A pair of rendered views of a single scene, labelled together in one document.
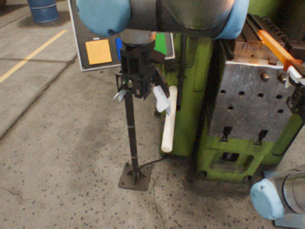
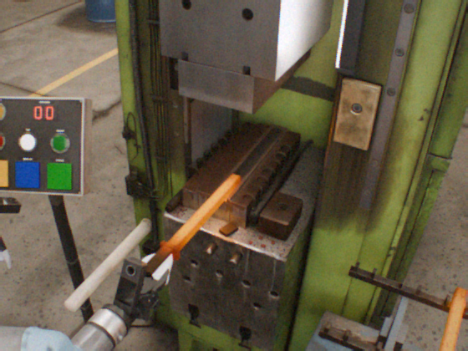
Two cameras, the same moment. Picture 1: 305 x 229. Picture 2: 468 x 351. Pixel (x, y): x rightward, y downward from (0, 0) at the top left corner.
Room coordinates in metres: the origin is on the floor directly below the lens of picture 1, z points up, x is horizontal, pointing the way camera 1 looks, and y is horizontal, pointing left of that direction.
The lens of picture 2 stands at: (-0.14, -0.79, 1.81)
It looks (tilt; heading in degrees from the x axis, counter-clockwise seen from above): 36 degrees down; 16
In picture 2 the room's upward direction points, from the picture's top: 3 degrees clockwise
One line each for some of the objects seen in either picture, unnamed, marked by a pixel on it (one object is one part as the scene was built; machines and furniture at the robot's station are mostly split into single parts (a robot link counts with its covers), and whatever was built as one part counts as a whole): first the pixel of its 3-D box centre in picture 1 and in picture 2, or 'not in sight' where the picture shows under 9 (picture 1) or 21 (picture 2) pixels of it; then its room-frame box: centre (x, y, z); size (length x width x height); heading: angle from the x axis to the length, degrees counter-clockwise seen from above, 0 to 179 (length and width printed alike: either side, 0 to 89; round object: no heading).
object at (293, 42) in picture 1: (293, 49); (281, 216); (0.84, -0.63, 0.95); 0.12 x 0.08 x 0.06; 172
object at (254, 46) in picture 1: (247, 31); (246, 165); (1.01, -0.47, 0.96); 0.42 x 0.20 x 0.09; 172
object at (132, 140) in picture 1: (130, 121); (71, 255); (0.81, 0.12, 0.54); 0.04 x 0.04 x 1.08; 82
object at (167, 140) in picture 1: (170, 115); (110, 263); (0.77, -0.09, 0.62); 0.44 x 0.05 x 0.05; 172
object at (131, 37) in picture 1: (139, 30); not in sight; (0.43, 0.03, 1.15); 0.08 x 0.08 x 0.05
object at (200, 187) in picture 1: (214, 181); not in sight; (0.76, -0.44, 0.01); 0.58 x 0.39 x 0.01; 82
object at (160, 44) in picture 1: (155, 44); (60, 175); (0.71, -0.01, 1.01); 0.07 x 0.05 x 0.07; 107
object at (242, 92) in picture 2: not in sight; (251, 57); (1.01, -0.47, 1.32); 0.42 x 0.20 x 0.10; 172
